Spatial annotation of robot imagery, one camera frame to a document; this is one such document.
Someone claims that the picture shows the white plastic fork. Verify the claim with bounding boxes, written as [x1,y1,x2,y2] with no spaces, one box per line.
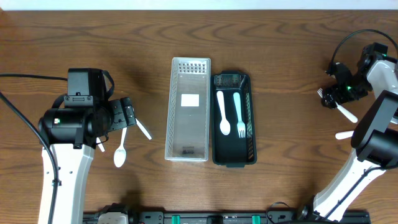
[317,88,358,123]
[335,131,354,140]

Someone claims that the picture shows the white plastic spoon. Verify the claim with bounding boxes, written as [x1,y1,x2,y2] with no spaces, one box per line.
[216,91,231,136]
[96,138,105,152]

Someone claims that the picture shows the dark green perforated plastic basket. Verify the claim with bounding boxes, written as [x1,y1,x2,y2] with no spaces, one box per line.
[211,70,257,167]

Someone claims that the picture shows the pale blue plastic fork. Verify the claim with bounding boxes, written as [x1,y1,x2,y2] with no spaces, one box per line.
[233,92,246,138]

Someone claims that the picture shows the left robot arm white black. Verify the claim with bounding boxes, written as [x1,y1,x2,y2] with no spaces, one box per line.
[39,68,136,223]

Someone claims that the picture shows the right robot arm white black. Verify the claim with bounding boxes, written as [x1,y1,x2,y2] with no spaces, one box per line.
[300,42,397,222]

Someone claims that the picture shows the white plastic spoon right crossing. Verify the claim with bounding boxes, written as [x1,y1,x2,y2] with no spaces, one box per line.
[136,118,152,140]

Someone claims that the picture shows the white plastic spoon bowl down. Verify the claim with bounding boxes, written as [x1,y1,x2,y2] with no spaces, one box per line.
[113,128,127,168]

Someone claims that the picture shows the clear perforated plastic basket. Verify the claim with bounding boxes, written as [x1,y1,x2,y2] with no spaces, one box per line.
[165,57,211,162]

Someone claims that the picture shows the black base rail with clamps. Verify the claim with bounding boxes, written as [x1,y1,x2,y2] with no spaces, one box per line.
[83,202,371,224]

